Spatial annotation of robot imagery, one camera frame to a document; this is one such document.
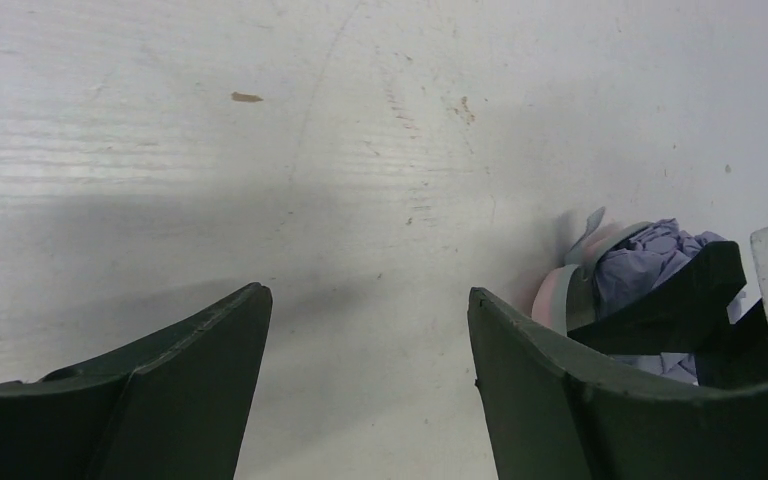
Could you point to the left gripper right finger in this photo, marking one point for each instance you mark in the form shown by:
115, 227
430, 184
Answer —
556, 409

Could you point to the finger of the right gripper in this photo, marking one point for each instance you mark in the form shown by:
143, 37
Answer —
737, 355
682, 315

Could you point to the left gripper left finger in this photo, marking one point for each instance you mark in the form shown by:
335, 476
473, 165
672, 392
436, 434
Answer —
171, 405

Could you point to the lavender folding umbrella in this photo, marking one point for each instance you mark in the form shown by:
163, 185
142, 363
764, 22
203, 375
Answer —
634, 268

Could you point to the pink umbrella case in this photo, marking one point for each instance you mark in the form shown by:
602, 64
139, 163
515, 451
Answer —
566, 299

